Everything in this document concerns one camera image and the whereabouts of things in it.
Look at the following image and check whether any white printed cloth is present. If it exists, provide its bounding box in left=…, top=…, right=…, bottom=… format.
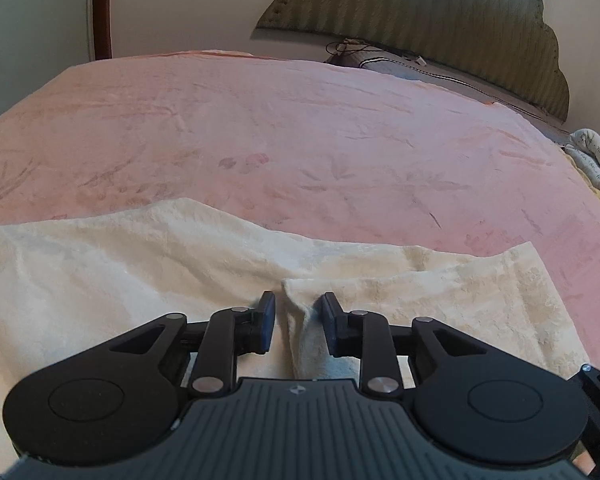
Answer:
left=565, top=129, right=600, bottom=193

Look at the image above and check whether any grey pillow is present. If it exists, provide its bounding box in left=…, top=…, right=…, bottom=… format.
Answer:
left=325, top=45, right=568, bottom=133

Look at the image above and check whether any brown wooden door frame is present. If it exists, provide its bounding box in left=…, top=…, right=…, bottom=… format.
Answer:
left=92, top=0, right=113, bottom=61

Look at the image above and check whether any pink printed blanket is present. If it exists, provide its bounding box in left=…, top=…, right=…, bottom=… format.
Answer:
left=0, top=50, right=600, bottom=461

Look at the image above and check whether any olive padded headboard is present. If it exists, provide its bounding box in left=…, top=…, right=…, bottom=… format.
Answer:
left=255, top=0, right=571, bottom=123

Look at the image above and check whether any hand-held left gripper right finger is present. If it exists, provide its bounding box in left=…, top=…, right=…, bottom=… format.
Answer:
left=319, top=291, right=496, bottom=396

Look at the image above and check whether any yellow quilted sheet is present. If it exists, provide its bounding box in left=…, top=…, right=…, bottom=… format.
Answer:
left=562, top=152, right=600, bottom=221

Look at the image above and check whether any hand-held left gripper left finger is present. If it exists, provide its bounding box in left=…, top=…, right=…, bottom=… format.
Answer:
left=100, top=291, right=277, bottom=401

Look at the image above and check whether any white door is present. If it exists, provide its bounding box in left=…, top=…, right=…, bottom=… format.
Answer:
left=0, top=0, right=96, bottom=126

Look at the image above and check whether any cream embossed towel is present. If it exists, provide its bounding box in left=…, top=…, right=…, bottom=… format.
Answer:
left=0, top=197, right=592, bottom=391

